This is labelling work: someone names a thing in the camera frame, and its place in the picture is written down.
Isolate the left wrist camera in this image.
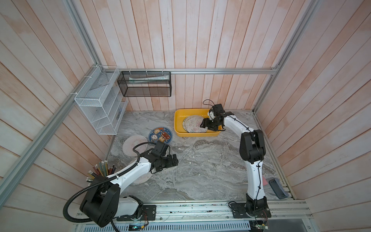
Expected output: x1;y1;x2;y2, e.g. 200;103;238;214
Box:
151;141;169;157

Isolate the butterfly floral coaster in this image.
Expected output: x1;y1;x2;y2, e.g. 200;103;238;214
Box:
182;115;207;133

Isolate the white pink bow coaster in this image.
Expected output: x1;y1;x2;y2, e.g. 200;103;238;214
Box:
133;172;153;185

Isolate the colored pencils bundle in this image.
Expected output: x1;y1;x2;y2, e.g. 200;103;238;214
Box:
86;160;117;183

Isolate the yellow plastic storage box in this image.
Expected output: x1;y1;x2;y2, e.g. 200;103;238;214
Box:
174;108;220;137

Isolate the blue bears cartoon coaster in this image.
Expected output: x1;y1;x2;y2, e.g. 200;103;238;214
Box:
148;127;173;144

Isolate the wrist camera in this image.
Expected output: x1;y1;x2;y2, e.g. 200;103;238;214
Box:
208;104;225;120
151;141;169;157

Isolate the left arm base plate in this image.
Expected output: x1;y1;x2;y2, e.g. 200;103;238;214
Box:
116;205;157;222

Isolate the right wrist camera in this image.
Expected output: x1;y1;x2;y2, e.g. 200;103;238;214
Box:
208;104;225;120

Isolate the grey rectangular device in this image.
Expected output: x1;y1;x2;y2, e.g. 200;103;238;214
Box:
268;178;289;200

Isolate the pink eraser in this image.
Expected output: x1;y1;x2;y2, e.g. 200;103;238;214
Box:
262;176;268;186

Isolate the white wire mesh shelf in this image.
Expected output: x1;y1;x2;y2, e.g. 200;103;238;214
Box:
74;65;128;135

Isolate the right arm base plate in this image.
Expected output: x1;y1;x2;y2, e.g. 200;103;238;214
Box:
228;201;271;218

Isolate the pink kitty coaster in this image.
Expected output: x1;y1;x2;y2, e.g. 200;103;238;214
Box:
122;135;147;157

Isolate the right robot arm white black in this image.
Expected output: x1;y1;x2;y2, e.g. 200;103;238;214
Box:
201;109;268;218

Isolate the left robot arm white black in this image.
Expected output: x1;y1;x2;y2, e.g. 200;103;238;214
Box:
62;149;179;228

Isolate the black wire mesh basket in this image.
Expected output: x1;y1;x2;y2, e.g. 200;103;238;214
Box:
117;71;172;97

